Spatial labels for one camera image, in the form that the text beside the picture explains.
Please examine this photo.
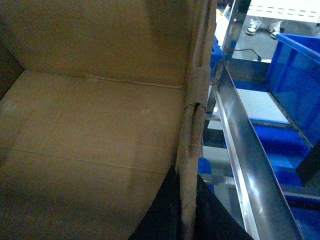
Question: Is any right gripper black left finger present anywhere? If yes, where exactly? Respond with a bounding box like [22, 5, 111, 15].
[129, 165, 181, 240]

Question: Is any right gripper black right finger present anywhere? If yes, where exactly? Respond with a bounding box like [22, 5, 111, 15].
[193, 175, 252, 240]

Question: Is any brown cardboard box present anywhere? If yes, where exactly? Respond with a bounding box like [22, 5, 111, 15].
[0, 0, 217, 240]

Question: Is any blue plastic crate lower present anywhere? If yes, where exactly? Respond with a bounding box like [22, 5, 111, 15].
[222, 121, 320, 240]

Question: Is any blue plastic crate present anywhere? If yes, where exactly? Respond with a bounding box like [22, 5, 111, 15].
[222, 121, 320, 240]
[265, 34, 320, 146]

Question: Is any blue plastic crate upper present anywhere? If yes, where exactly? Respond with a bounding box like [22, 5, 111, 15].
[265, 34, 320, 146]

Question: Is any white green sneaker right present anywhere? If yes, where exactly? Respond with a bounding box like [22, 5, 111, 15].
[267, 19, 283, 39]

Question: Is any white green sneaker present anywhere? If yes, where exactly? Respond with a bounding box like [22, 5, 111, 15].
[267, 19, 283, 39]
[245, 16, 262, 36]

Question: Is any white green sneaker left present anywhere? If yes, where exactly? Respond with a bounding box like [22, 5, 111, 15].
[245, 16, 262, 36]

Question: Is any metal shelf frame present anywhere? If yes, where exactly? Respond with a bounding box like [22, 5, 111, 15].
[199, 0, 320, 240]

